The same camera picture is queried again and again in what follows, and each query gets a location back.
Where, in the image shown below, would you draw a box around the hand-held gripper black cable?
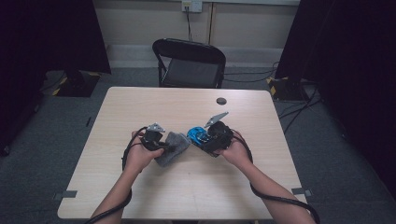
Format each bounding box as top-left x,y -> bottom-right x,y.
83,125 -> 149,224
232,130 -> 321,224

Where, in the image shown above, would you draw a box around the beige wall conduit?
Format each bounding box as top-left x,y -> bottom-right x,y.
207,2 -> 217,45

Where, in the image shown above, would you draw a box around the black outlet cable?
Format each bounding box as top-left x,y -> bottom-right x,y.
185,7 -> 193,42

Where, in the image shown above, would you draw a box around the black folding chair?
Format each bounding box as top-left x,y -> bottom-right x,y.
151,37 -> 227,90

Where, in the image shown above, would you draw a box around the grey fluffy cloth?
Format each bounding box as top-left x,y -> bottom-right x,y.
154,131 -> 192,168

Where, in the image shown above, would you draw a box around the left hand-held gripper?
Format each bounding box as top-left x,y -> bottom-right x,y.
139,122 -> 167,152

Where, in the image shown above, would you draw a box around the black curtain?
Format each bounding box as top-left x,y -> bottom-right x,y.
0,0 -> 112,157
275,0 -> 396,200

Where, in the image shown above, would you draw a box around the black stand base yellow tape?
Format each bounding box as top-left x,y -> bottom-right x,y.
52,69 -> 102,98
265,76 -> 309,102

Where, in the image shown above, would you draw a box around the right hand-held gripper black cable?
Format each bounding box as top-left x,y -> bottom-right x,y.
232,130 -> 321,224

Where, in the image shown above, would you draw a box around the white wall outlet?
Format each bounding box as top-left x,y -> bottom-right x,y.
181,0 -> 204,13

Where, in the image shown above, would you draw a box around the left hand-held gripper black cable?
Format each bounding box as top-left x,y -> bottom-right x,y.
83,125 -> 149,224

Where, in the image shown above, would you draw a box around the grey tape strip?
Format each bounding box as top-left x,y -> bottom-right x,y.
52,189 -> 78,201
291,187 -> 313,198

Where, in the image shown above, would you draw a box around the black and blue toy car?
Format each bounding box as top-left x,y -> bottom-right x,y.
186,125 -> 219,158

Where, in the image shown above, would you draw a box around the person's left hand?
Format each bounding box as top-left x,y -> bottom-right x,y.
122,130 -> 165,174

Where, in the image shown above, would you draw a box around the person's right hand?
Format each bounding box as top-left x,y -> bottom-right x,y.
214,130 -> 254,168

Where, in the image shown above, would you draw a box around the black floor cables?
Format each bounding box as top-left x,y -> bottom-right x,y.
223,61 -> 323,134

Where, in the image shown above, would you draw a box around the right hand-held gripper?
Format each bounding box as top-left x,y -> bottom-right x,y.
204,111 -> 234,155

